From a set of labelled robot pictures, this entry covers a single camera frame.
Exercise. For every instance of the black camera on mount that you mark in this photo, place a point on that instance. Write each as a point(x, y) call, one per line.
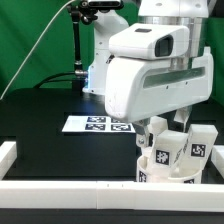
point(102, 4)

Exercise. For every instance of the white barrier wall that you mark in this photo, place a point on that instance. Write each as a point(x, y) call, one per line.
point(111, 195)
point(217, 158)
point(8, 155)

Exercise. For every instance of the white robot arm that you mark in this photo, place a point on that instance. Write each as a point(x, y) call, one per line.
point(167, 30)

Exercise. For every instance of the white front barrier wall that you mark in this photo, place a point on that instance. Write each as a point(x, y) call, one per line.
point(111, 195)

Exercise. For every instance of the white left barrier wall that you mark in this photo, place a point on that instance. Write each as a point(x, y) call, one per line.
point(8, 155)

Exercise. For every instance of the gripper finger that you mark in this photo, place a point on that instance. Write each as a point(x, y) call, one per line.
point(181, 117)
point(141, 128)

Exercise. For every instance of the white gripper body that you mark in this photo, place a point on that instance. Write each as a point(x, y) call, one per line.
point(138, 89)

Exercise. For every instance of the paper sheet with markers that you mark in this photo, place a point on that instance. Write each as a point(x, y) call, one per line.
point(75, 124)

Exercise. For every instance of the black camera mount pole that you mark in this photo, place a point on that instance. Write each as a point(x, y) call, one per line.
point(79, 81)

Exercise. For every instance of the white right barrier wall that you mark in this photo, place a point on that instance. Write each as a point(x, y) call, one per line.
point(217, 158)

